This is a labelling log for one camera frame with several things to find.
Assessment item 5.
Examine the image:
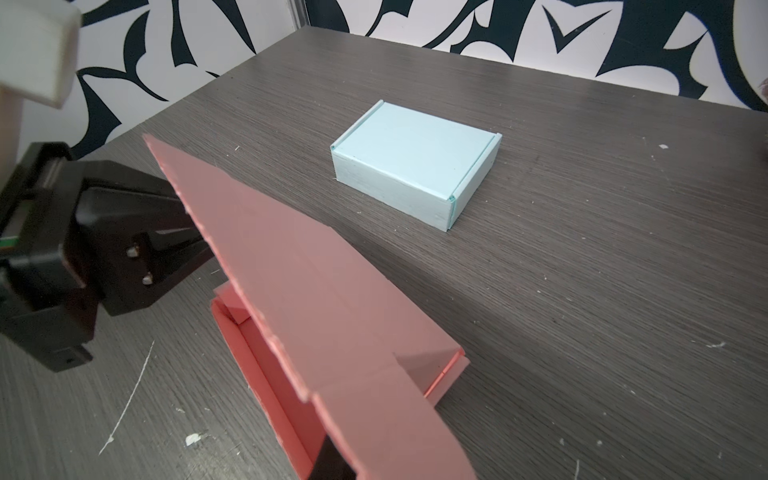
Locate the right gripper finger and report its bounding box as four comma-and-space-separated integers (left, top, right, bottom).
308, 436, 357, 480

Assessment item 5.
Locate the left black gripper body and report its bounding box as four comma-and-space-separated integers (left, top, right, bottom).
1, 142, 99, 372

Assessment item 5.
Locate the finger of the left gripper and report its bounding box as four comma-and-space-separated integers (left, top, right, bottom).
75, 161, 213, 316

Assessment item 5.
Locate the pink paper box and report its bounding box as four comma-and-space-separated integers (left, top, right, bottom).
145, 136, 475, 479

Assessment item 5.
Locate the light blue paper box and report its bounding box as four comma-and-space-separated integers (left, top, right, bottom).
330, 100, 502, 232

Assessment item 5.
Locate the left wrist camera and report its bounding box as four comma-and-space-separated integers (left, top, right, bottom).
1, 0, 82, 185

